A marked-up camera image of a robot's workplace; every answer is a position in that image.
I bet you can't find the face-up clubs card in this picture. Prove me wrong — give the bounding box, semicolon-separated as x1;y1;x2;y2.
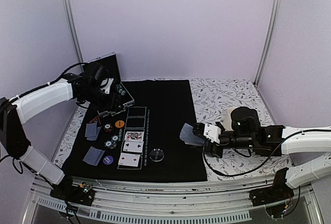
122;141;144;154

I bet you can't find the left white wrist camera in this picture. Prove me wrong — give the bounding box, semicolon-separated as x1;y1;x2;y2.
100;78;114;95

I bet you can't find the face-up queen card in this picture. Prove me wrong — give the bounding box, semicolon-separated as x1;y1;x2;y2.
124;131;144;141

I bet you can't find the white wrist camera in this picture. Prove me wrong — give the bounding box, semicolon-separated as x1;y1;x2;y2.
100;78;114;95
193;123;222;144

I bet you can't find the blue playing card deck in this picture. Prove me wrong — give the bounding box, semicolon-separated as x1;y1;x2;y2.
179;123;204;147

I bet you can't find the red black triangle piece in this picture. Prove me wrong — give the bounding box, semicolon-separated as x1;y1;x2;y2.
89;115;101;124

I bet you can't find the aluminium front rail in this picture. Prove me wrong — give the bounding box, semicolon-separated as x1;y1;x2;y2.
22;176;324;223

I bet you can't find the purple small blind button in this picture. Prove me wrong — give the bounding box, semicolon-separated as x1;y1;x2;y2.
102;155;114;166

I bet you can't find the right aluminium frame post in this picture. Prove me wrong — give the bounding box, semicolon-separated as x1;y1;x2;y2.
253;0;281;87

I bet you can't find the left aluminium frame post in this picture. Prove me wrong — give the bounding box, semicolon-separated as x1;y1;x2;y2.
63;0;83;63

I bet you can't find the cream white cup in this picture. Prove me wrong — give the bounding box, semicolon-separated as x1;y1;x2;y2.
222;107;236;131

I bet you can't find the green white poker chip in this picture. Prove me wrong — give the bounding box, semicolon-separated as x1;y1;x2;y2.
111;135;119;142
104;140;117;149

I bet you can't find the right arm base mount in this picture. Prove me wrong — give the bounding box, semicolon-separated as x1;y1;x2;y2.
249;168;294;219

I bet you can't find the orange big blind button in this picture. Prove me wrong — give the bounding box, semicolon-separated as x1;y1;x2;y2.
115;120;125;129

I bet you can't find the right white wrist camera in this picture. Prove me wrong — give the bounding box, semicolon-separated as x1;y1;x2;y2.
193;123;222;144

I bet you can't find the black poker mat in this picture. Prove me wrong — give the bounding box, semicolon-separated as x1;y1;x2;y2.
62;80;207;183

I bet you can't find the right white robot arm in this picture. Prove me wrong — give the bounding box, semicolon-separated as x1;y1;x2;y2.
194;107;330;201

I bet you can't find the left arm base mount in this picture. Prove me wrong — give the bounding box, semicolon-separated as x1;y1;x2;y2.
50;175;95;206

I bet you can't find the face-up diamond card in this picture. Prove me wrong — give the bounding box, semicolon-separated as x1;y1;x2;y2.
118;153;140;167

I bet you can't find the green chip stack in case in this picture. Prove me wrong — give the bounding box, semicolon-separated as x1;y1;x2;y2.
115;84;126;96

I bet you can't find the floral white tablecloth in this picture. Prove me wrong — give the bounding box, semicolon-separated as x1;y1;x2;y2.
54;79;291;183

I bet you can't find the aluminium frame post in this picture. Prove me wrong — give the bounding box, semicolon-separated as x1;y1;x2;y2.
253;0;281;87
63;0;83;63

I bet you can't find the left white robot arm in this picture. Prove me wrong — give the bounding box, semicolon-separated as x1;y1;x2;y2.
1;62;124;200

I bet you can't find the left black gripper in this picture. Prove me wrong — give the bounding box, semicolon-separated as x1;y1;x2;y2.
80;85;124;112

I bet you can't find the aluminium poker chip case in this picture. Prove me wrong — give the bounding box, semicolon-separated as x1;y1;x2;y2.
87;52;135;117

